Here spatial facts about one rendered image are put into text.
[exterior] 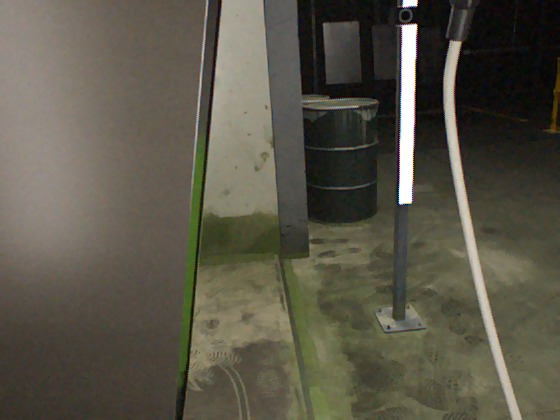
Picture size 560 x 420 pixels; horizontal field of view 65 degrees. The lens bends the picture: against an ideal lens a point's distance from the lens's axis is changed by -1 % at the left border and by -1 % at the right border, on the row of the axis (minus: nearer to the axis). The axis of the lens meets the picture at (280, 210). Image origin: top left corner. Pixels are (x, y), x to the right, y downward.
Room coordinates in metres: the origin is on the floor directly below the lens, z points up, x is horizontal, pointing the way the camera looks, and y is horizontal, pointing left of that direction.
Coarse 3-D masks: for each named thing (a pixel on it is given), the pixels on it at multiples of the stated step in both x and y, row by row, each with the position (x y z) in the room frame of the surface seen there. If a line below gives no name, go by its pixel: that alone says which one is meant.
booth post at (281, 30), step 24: (264, 0) 2.61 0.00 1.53; (288, 0) 2.62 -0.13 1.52; (288, 24) 2.62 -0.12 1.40; (288, 48) 2.62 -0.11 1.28; (288, 72) 2.61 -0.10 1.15; (288, 96) 2.61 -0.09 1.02; (288, 120) 2.61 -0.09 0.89; (288, 144) 2.61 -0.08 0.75; (288, 168) 2.61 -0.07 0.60; (288, 192) 2.61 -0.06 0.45; (288, 216) 2.61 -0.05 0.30; (288, 240) 2.61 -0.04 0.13
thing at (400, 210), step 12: (396, 96) 1.86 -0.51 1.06; (396, 108) 1.86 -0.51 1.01; (396, 120) 1.86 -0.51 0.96; (396, 132) 1.85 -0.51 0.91; (396, 144) 1.85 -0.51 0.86; (396, 156) 1.85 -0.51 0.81; (396, 168) 1.85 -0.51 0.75; (396, 180) 1.85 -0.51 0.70; (396, 192) 1.84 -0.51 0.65; (396, 204) 1.84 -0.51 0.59; (408, 204) 1.83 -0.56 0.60; (396, 216) 1.84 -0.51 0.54; (396, 228) 1.83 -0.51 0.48; (396, 240) 1.83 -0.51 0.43; (396, 252) 1.83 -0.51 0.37; (396, 264) 1.83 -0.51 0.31; (396, 276) 1.82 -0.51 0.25; (396, 288) 1.82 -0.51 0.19; (396, 300) 1.82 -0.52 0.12; (396, 312) 1.82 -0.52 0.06
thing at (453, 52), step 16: (448, 64) 0.69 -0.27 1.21; (448, 80) 0.69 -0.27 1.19; (448, 96) 0.70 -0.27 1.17; (448, 112) 0.70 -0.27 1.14; (448, 128) 0.70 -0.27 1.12; (448, 144) 0.70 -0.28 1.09; (464, 192) 0.68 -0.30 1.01; (464, 208) 0.68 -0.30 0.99; (464, 224) 0.68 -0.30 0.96; (480, 272) 0.66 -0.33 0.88; (480, 288) 0.65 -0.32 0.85; (480, 304) 0.65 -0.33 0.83; (496, 336) 0.63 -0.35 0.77; (496, 352) 0.62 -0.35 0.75; (496, 368) 0.62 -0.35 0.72; (512, 400) 0.59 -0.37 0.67; (512, 416) 0.59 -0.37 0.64
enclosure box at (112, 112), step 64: (0, 0) 0.40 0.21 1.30; (64, 0) 0.40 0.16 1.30; (128, 0) 0.41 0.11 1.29; (192, 0) 0.41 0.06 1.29; (0, 64) 0.40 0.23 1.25; (64, 64) 0.40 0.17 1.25; (128, 64) 0.41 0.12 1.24; (192, 64) 0.41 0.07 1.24; (0, 128) 0.39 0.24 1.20; (64, 128) 0.40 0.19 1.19; (128, 128) 0.40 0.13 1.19; (192, 128) 0.41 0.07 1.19; (0, 192) 0.39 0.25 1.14; (64, 192) 0.40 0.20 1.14; (128, 192) 0.40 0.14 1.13; (192, 192) 1.00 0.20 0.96; (0, 256) 0.39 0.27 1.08; (64, 256) 0.40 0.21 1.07; (128, 256) 0.40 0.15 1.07; (192, 256) 1.00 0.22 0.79; (0, 320) 0.39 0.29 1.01; (64, 320) 0.39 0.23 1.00; (128, 320) 0.40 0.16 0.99; (192, 320) 0.99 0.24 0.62; (0, 384) 0.39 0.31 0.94; (64, 384) 0.39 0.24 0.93; (128, 384) 0.40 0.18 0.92
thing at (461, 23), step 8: (456, 0) 0.65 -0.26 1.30; (464, 0) 0.64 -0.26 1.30; (472, 0) 0.64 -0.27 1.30; (456, 8) 0.66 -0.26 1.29; (464, 8) 0.65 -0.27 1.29; (472, 8) 0.65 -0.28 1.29; (456, 16) 0.66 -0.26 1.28; (464, 16) 0.65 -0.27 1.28; (472, 16) 0.66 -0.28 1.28; (456, 24) 0.66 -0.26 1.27; (464, 24) 0.65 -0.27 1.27; (448, 32) 0.67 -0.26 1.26; (456, 32) 0.66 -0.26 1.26; (464, 32) 0.66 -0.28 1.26; (456, 40) 0.67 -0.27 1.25
